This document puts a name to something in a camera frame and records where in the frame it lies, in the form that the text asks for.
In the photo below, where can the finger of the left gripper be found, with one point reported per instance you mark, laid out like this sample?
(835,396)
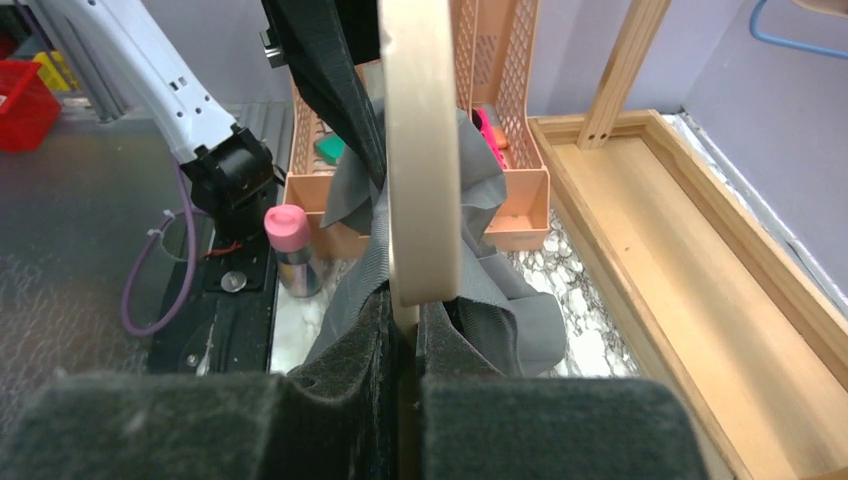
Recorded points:
(322,42)

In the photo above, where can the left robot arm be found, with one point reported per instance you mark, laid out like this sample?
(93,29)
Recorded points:
(228,166)

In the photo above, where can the grey skirt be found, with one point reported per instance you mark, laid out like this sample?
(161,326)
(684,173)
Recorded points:
(516,328)

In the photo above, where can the red plastic bin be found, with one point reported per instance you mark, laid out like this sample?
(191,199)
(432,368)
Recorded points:
(29,109)

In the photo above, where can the peach plastic file organizer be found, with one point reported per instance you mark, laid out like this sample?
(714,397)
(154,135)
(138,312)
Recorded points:
(493,54)

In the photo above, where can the pink capped bottle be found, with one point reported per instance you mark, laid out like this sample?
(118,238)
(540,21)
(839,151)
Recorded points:
(289,235)

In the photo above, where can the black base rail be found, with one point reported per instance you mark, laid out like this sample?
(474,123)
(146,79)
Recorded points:
(225,324)

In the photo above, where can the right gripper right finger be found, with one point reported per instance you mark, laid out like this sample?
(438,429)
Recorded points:
(477,424)

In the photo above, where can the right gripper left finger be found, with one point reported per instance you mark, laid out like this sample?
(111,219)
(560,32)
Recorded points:
(335,418)

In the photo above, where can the wooden clothes rack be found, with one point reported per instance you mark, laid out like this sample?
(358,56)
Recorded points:
(707,301)

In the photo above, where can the blue wire hanger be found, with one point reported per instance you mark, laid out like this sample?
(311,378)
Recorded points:
(789,37)

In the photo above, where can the wooden hanger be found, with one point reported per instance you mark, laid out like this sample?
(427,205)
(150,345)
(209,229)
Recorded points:
(422,185)

